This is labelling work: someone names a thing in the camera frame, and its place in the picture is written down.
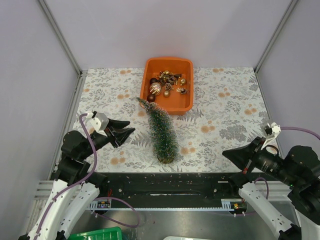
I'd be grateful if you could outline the dark brown bauble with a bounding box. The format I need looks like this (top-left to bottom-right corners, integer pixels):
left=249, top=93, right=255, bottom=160
left=149, top=77, right=158, bottom=84
left=146, top=94, right=156, bottom=103

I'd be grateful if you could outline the floral patterned table mat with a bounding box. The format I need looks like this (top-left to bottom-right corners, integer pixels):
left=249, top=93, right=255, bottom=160
left=77, top=67, right=269, bottom=173

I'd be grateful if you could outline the brown pine cone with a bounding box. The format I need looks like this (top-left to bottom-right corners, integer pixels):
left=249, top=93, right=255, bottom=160
left=164, top=82, right=173, bottom=91

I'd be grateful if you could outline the grey slotted cable duct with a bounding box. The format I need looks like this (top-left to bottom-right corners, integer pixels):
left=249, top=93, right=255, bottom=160
left=86, top=200, right=235, bottom=212

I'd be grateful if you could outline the gold and brown ornament pile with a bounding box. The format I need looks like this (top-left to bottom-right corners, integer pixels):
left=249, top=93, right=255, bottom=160
left=157, top=70, right=182, bottom=85

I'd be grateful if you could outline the small gold bauble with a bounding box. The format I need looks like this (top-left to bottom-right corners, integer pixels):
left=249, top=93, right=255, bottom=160
left=163, top=91, right=171, bottom=98

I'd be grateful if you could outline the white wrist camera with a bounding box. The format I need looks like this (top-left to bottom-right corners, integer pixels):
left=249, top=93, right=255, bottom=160
left=260, top=120, right=281, bottom=149
left=86, top=111, right=110, bottom=137

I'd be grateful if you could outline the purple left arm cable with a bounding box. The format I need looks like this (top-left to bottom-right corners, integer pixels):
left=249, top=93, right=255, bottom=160
left=37, top=112, right=140, bottom=236

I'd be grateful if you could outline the large gold striped bauble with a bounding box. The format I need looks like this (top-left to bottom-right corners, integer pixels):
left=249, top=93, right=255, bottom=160
left=149, top=82, right=162, bottom=96

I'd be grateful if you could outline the small green christmas tree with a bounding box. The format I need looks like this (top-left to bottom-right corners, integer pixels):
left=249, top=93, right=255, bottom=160
left=137, top=97, right=179, bottom=164

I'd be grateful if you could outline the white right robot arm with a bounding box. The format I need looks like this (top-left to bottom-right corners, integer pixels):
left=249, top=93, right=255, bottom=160
left=222, top=137, right=320, bottom=240

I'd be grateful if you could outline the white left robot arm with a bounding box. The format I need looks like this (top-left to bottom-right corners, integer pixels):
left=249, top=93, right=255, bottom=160
left=19, top=112, right=135, bottom=240

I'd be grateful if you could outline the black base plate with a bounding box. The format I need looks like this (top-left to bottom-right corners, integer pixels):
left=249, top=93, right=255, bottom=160
left=100, top=173, right=242, bottom=206

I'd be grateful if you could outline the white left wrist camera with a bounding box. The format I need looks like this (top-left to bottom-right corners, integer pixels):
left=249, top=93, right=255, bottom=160
left=86, top=111, right=110, bottom=137

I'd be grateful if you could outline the aluminium frame post left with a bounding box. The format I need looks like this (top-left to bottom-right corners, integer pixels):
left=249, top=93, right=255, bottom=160
left=37, top=0, right=83, bottom=73

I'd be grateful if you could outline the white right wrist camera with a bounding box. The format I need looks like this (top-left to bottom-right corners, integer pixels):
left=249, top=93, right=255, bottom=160
left=260, top=120, right=281, bottom=149

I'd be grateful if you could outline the orange plastic tub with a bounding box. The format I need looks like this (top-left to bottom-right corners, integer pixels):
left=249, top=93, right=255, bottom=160
left=139, top=56, right=194, bottom=116

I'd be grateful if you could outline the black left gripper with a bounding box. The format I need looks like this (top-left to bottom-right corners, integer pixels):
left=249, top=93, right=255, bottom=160
left=80, top=117, right=136, bottom=159

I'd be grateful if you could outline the green plastic crate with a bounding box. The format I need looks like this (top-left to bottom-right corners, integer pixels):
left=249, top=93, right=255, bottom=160
left=68, top=227, right=123, bottom=240

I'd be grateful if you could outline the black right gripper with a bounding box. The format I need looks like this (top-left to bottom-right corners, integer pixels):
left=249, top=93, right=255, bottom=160
left=222, top=134, right=301, bottom=186

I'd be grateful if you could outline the gold wrapped round ornament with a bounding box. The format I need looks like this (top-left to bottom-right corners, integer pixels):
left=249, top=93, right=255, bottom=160
left=180, top=78, right=187, bottom=85

